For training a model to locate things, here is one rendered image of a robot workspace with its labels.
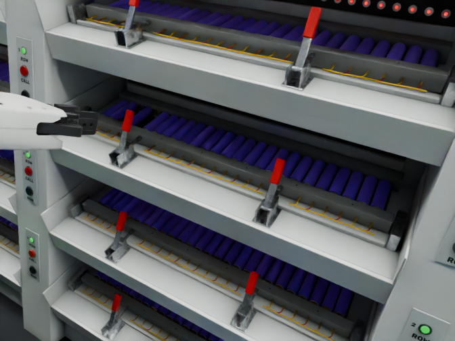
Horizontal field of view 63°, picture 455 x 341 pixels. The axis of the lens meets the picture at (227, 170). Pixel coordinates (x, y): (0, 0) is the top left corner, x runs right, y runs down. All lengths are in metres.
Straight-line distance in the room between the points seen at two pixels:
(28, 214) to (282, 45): 0.61
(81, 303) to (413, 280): 0.68
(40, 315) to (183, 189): 0.54
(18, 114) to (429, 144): 0.43
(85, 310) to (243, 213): 0.49
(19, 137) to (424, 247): 0.46
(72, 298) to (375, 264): 0.67
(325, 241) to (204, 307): 0.25
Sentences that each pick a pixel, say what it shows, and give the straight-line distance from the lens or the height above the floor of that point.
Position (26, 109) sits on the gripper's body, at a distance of 0.45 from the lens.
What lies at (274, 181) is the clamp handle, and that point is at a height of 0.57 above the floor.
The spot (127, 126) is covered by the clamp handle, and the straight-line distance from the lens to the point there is 0.63.
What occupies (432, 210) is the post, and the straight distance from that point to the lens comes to 0.46.
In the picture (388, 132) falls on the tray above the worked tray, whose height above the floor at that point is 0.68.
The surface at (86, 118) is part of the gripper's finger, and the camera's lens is 0.54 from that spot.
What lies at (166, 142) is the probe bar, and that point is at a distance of 0.64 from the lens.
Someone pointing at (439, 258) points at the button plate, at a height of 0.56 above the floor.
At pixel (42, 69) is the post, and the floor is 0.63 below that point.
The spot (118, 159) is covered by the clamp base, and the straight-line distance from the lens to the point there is 0.63.
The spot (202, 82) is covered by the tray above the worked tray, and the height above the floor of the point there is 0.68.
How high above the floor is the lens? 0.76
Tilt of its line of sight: 22 degrees down
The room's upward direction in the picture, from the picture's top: 10 degrees clockwise
